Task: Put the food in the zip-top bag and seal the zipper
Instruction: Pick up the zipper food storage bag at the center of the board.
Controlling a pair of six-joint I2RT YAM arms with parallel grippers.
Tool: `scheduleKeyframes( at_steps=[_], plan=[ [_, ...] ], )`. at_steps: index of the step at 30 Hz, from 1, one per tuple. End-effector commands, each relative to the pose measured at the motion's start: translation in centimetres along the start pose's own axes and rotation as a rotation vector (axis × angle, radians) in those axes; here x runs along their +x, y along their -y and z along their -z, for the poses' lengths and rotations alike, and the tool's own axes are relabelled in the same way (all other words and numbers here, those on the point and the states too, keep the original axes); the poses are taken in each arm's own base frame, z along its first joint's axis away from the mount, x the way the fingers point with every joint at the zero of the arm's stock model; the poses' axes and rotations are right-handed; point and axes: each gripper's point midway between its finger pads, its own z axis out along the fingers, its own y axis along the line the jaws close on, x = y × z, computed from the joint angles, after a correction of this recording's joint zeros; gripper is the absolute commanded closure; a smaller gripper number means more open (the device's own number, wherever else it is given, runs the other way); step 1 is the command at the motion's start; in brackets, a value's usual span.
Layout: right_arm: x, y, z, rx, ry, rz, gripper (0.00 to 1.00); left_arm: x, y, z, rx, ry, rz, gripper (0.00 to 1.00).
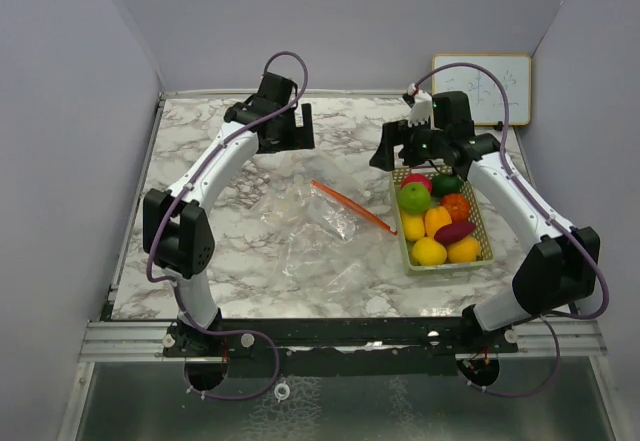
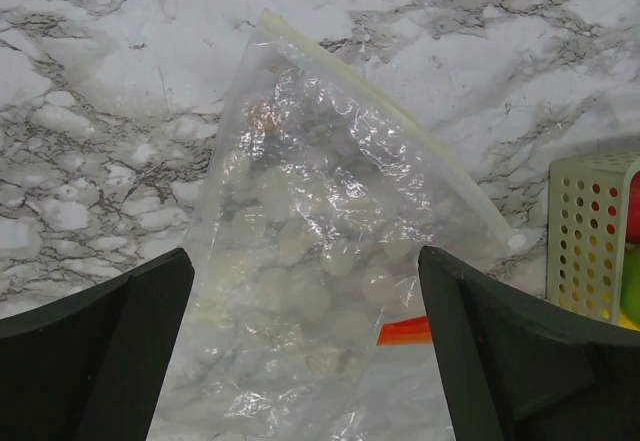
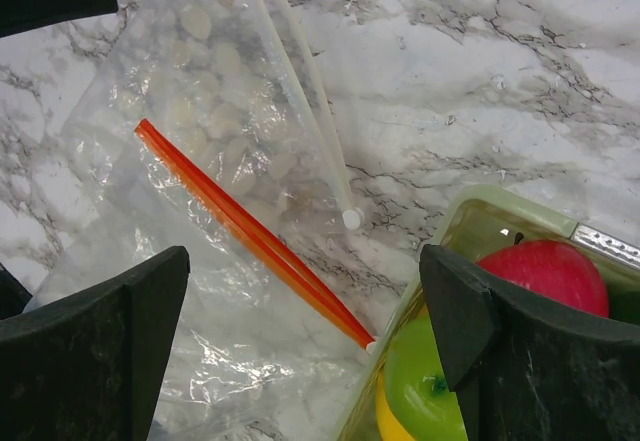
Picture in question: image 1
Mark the dark green lime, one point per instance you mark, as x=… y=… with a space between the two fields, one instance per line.
x=445 y=184

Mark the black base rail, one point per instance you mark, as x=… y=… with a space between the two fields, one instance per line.
x=332 y=346

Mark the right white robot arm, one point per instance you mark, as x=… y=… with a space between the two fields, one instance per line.
x=561 y=261

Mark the aluminium frame rail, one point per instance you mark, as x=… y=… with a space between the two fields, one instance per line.
x=143 y=341

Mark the yellow lemon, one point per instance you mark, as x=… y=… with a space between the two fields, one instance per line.
x=428 y=252

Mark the purple sweet potato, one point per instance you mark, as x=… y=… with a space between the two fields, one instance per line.
x=454 y=232

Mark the orange bell pepper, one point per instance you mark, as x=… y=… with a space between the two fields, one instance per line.
x=435 y=218

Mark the orange yellow peach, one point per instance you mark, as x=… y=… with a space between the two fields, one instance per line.
x=466 y=250

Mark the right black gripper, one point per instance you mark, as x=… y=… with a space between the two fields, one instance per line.
x=398 y=132

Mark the yellow mango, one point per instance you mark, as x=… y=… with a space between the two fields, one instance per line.
x=413 y=226

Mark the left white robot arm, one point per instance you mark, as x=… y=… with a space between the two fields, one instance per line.
x=177 y=235

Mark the red apple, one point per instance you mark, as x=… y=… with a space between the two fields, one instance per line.
x=418 y=178

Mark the clear zip bag orange zipper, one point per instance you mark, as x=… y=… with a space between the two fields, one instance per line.
x=328 y=238

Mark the orange tangerine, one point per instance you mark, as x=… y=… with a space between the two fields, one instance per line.
x=457 y=205

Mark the green plastic basket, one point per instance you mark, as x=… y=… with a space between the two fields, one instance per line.
x=480 y=233

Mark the small whiteboard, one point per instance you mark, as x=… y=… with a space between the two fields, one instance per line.
x=514 y=71

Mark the green apple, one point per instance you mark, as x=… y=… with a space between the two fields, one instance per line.
x=414 y=198

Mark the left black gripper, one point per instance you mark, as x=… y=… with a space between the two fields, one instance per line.
x=298 y=137

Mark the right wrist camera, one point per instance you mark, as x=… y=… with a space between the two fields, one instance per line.
x=421 y=106

